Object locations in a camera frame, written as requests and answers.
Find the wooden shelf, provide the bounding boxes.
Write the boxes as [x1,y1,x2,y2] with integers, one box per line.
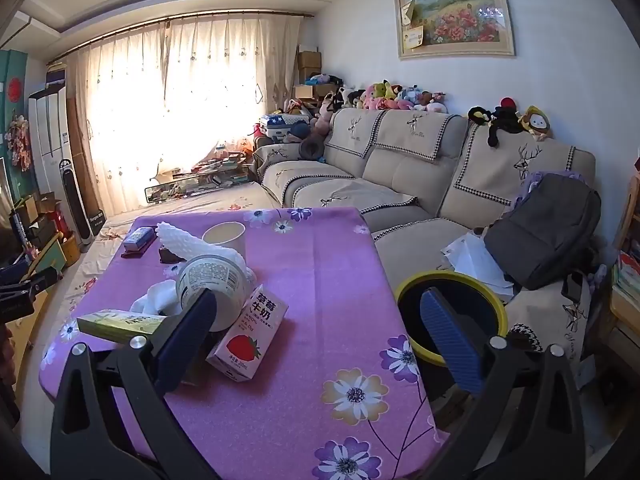
[607,175,640,361]

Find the large pink plush toy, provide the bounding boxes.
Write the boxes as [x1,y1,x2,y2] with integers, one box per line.
[311,102,337,137]

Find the hanging flower garland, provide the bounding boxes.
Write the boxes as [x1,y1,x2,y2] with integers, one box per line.
[5,114,32,171]

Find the blue tissue pack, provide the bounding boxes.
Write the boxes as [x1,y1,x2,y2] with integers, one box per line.
[123,227,156,251]

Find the white tower fan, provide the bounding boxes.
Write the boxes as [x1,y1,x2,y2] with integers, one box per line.
[59,159,92,252]

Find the white papers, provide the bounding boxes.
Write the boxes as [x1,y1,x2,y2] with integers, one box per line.
[441,232,516,303]

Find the pile of small boxes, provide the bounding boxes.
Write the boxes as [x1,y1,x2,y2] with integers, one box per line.
[10,191,68,273]

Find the framed flower painting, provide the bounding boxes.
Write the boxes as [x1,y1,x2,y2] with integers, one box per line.
[392,0,516,60]

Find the green wall board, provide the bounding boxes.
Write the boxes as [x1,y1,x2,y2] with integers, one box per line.
[0,50,28,171]

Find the purple floral tablecloth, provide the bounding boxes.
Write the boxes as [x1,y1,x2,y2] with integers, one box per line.
[39,206,448,480]

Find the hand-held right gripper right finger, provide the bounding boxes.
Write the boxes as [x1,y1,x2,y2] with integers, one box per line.
[419,287,586,480]

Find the purple cloth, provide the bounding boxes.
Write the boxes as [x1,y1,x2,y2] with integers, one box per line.
[520,170,586,201]

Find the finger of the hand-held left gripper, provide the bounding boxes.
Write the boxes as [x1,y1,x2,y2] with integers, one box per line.
[0,266,65,311]

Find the pile of books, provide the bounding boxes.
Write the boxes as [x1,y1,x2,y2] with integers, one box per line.
[192,147,251,186]

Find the dark round hat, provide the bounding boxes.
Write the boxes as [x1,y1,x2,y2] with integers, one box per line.
[299,137,327,162]

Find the yellow rimmed blue bin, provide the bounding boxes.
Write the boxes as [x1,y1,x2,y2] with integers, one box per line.
[395,270,508,366]

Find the white paper cup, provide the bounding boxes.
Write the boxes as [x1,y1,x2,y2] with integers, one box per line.
[201,222,247,266]

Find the grey backpack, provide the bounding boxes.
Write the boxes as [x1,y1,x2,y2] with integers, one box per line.
[484,172,602,291]

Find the dark curtain rod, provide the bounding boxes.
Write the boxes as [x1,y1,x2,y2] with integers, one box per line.
[45,11,315,66]

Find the beige sofa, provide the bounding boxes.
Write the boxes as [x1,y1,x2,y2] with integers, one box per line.
[252,107,598,376]

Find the pink strawberry milk carton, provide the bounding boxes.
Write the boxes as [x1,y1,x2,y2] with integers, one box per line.
[206,285,290,380]

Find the row of plush toys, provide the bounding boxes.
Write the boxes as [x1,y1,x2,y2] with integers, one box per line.
[337,79,448,113]

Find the white standing air conditioner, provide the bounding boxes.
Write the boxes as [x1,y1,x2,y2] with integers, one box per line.
[27,85,76,221]

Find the black plush monkey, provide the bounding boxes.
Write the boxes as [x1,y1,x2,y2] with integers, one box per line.
[487,97,528,148]

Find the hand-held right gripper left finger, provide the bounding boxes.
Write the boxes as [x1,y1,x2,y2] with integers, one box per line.
[50,287,221,480]

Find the white plastic tub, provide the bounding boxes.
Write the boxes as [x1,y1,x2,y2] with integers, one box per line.
[176,255,256,333]

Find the green carton box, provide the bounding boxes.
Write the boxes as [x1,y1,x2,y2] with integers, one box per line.
[76,309,168,347]

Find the cardboard box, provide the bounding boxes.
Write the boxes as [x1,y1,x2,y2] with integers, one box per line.
[294,83,335,101]
[297,50,322,86]

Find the star patterned suitcase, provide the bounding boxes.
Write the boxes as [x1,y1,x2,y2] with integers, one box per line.
[259,113,301,142]

